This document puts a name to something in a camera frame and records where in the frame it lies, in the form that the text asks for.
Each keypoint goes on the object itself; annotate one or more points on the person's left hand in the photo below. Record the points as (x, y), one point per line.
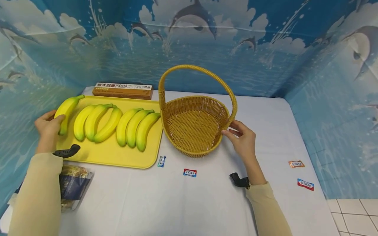
(47, 129)

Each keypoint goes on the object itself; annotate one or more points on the person's right hand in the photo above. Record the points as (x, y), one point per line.
(244, 141)

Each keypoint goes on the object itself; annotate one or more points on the single yellow banana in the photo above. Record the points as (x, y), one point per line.
(69, 105)

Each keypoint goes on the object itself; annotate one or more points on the person's left forearm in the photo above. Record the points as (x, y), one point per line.
(37, 193)

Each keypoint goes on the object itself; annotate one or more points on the person's right forearm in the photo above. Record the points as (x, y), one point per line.
(267, 206)

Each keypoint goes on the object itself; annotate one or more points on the black wrist band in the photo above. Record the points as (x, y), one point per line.
(238, 181)
(67, 151)

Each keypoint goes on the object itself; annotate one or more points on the orange wrapped candy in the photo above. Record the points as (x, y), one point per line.
(296, 164)

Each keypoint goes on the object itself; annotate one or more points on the row of yellow bananas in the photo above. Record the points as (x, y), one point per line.
(109, 126)

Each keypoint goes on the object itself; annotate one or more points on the red and blue candy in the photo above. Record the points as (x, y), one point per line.
(190, 172)

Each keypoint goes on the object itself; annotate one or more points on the clear snack bag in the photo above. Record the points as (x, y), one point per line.
(73, 186)

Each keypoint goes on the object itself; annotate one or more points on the yellow plastic tray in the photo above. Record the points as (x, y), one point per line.
(112, 154)

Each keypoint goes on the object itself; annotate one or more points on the red wrapped candy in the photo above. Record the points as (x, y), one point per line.
(305, 184)

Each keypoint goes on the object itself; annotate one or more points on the brown pasta box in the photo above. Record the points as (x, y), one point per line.
(122, 90)

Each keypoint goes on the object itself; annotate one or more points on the blue and white candy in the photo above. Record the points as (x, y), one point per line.
(161, 161)

